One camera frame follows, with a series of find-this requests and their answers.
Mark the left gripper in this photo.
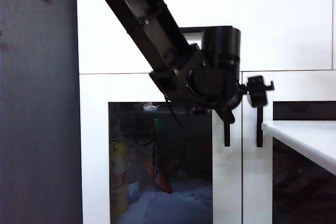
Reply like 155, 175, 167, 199
209, 82, 244, 125

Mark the black vertical door handle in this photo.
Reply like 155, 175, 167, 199
224, 123, 232, 147
256, 105, 264, 148

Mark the white glass cabinet door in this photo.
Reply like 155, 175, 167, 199
79, 73, 243, 224
241, 71, 336, 224

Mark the white table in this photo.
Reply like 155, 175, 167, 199
261, 120, 336, 176

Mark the orange snack packet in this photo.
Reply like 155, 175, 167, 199
143, 155, 173, 195

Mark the clear pump bottle blue label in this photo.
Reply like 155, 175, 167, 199
127, 180, 140, 204

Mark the yellow detergent bottle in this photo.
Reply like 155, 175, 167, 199
110, 141, 128, 215

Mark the wide white drawer front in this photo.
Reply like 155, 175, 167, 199
76, 0, 333, 75

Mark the black horizontal drawer handle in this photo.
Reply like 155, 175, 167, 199
180, 26, 203, 34

